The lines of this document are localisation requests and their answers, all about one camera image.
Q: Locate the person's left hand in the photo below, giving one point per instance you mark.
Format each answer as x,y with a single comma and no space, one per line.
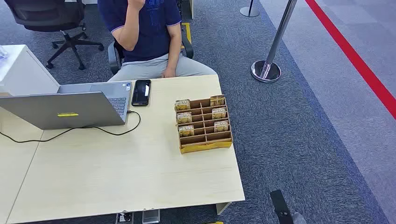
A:
169,73

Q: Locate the person's right hand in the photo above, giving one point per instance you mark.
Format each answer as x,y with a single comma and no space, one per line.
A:
136,3

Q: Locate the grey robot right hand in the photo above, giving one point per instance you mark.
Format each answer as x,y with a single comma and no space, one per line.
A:
299,219

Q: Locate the black smartphone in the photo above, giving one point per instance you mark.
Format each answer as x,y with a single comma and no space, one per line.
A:
141,92

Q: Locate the gold hotel key card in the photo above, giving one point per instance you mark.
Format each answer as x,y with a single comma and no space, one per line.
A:
219,113
184,117
221,126
186,130
182,104

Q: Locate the person's left forearm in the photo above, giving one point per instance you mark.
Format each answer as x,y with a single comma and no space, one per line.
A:
173,55

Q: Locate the person's right forearm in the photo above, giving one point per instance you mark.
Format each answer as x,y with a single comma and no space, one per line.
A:
130,31

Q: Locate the person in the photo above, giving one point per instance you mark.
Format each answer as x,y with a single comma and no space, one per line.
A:
151,34

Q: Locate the cardboard card holder box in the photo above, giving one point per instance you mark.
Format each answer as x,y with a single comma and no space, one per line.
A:
205,146

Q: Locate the white table leg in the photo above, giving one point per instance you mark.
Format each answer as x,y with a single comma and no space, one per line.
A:
222,208

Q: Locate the black swivel office chair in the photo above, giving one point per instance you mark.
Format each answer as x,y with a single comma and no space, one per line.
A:
46,15

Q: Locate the silver laptop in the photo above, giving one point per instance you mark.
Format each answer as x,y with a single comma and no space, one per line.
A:
62,108

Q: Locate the white cabinet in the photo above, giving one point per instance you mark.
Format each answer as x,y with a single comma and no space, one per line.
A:
24,74

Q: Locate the clear plastic object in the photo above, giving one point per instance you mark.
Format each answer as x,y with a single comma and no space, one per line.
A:
3,53

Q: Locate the silver floor box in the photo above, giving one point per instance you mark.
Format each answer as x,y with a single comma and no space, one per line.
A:
151,216

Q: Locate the floor power socket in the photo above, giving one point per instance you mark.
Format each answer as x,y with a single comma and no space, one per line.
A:
124,218

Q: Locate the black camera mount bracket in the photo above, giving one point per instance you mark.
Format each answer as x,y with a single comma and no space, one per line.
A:
280,204

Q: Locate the chrome stanchion post with base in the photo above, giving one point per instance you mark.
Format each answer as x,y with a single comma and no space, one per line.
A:
278,34
249,12

